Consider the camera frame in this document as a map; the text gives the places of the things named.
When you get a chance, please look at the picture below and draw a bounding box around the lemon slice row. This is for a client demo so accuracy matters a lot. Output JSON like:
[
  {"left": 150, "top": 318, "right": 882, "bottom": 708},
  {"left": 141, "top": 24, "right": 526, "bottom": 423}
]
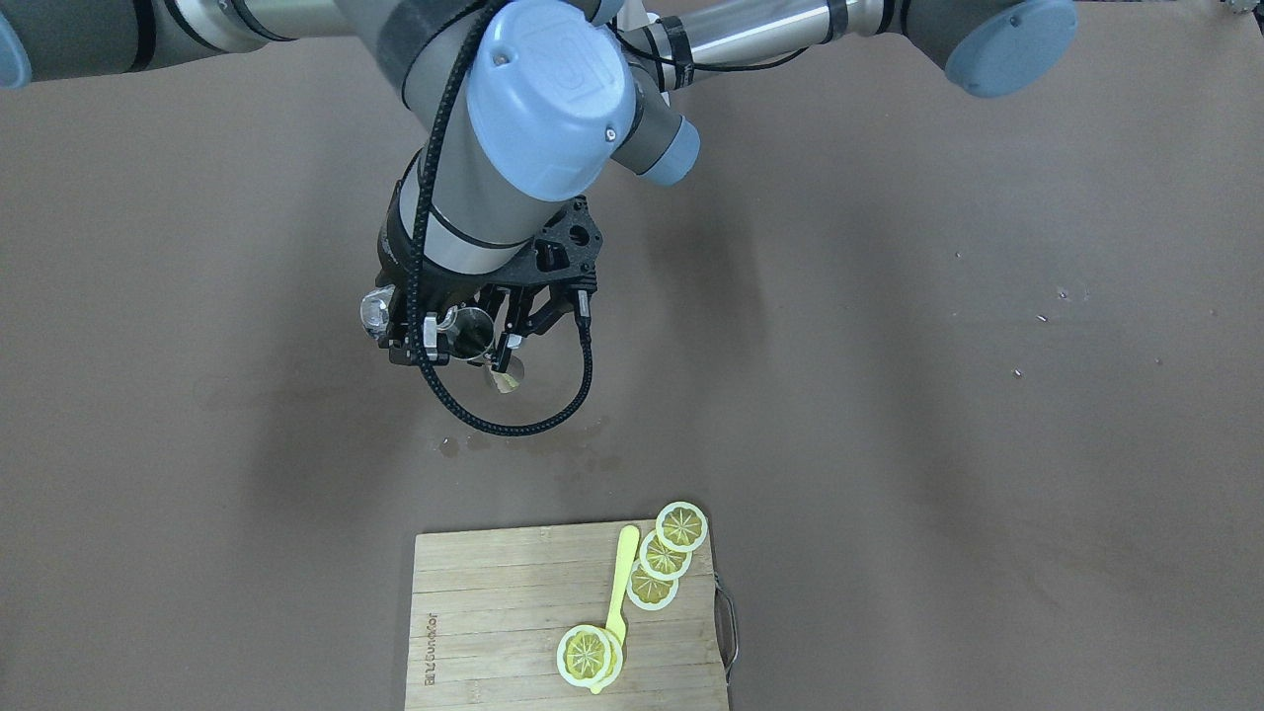
[
  {"left": 638, "top": 533, "right": 691, "bottom": 582},
  {"left": 655, "top": 501, "right": 709, "bottom": 553},
  {"left": 626, "top": 563, "right": 680, "bottom": 611}
]

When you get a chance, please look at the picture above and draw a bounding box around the brown table mat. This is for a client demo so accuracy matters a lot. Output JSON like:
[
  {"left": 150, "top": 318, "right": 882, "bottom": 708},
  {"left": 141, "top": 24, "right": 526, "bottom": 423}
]
[{"left": 1, "top": 1, "right": 1263, "bottom": 710}]

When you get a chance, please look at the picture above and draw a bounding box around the steel double-ended jigger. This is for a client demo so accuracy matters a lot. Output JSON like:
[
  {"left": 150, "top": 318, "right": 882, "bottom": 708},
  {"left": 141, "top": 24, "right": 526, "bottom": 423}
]
[{"left": 439, "top": 306, "right": 525, "bottom": 393}]

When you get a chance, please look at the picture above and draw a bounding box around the clear glass cup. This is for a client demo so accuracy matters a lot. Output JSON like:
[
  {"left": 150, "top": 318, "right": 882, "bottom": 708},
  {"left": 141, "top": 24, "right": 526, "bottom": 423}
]
[{"left": 359, "top": 283, "right": 396, "bottom": 342}]

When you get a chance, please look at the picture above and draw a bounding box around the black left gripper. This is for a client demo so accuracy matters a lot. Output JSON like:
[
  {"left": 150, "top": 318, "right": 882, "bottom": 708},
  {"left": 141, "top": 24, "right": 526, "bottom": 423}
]
[{"left": 480, "top": 197, "right": 603, "bottom": 376}]

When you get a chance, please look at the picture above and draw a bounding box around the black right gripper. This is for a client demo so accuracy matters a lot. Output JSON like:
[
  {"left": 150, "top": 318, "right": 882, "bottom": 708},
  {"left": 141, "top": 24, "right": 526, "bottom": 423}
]
[{"left": 375, "top": 182, "right": 489, "bottom": 367}]

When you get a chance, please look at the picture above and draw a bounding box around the lemon slice lower row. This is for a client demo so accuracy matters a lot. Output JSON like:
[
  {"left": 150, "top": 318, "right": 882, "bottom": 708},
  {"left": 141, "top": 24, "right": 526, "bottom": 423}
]
[{"left": 626, "top": 563, "right": 680, "bottom": 611}]

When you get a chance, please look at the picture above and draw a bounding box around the lemon slice middle row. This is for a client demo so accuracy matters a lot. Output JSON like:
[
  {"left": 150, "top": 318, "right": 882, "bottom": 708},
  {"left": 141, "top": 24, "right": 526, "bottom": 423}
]
[{"left": 638, "top": 533, "right": 691, "bottom": 582}]

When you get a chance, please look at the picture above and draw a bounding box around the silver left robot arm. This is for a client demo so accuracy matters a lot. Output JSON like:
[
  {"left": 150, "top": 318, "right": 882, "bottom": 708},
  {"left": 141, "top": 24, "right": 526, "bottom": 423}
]
[{"left": 600, "top": 1, "right": 1077, "bottom": 381}]

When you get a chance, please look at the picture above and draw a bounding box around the bamboo cutting board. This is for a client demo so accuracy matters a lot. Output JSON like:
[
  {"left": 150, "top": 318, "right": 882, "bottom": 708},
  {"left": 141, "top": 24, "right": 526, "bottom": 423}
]
[{"left": 404, "top": 521, "right": 731, "bottom": 710}]

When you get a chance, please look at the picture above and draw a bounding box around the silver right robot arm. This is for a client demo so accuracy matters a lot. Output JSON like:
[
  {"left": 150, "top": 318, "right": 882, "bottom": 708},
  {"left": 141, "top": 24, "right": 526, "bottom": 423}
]
[{"left": 3, "top": 1, "right": 643, "bottom": 374}]

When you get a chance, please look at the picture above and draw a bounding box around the lemon slice upper row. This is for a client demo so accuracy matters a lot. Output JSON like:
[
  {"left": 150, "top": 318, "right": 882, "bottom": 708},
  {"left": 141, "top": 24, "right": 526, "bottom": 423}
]
[{"left": 655, "top": 501, "right": 709, "bottom": 553}]

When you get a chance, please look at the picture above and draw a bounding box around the lemon slice on knife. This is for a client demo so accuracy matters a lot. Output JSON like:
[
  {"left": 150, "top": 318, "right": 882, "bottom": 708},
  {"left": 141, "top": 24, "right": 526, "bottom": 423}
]
[{"left": 555, "top": 624, "right": 626, "bottom": 695}]

